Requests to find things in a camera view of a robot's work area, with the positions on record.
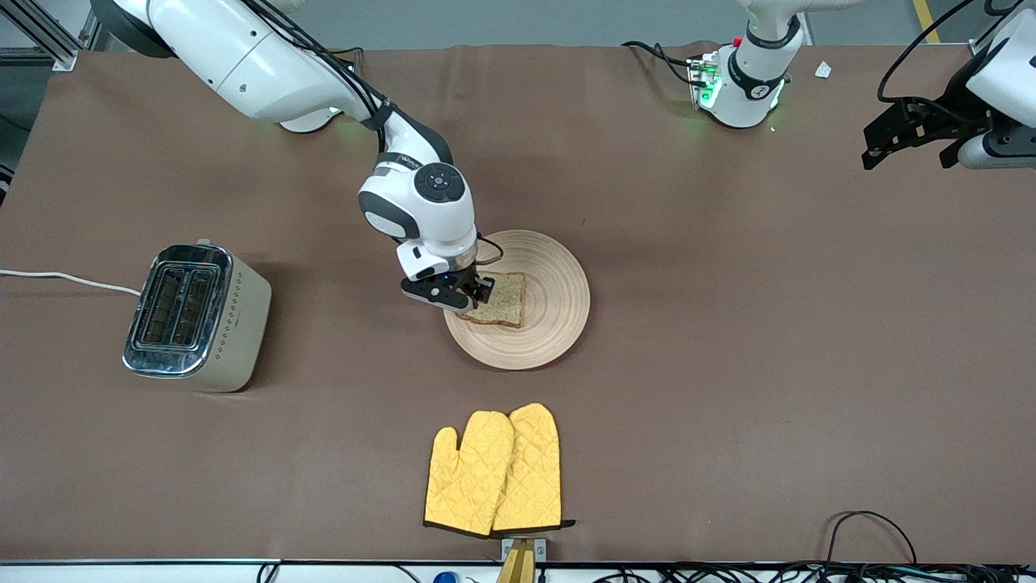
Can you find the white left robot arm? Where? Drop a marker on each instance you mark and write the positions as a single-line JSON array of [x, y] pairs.
[[753, 81]]

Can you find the aluminium frame profile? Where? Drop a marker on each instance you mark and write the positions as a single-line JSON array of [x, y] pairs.
[[48, 40]]

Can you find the small metal bracket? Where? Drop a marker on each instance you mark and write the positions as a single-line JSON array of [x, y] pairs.
[[541, 549]]

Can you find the yellow quilted oven mitt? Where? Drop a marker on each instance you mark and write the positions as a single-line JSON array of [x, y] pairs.
[[469, 478], [534, 470]]

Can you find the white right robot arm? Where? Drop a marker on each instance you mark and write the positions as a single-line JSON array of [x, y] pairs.
[[243, 65]]

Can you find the small white paper tag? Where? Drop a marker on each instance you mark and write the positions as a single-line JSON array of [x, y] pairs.
[[823, 70]]

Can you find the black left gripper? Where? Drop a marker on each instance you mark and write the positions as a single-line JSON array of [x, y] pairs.
[[948, 111]]

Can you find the brown bread slice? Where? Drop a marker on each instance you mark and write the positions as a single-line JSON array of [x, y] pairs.
[[506, 304]]

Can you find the round light wooden plate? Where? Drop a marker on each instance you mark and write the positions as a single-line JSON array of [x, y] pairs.
[[558, 308]]

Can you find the silver and beige toaster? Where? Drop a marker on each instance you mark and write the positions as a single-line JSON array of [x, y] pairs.
[[235, 324]]

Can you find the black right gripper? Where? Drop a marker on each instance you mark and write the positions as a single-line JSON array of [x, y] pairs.
[[469, 282]]

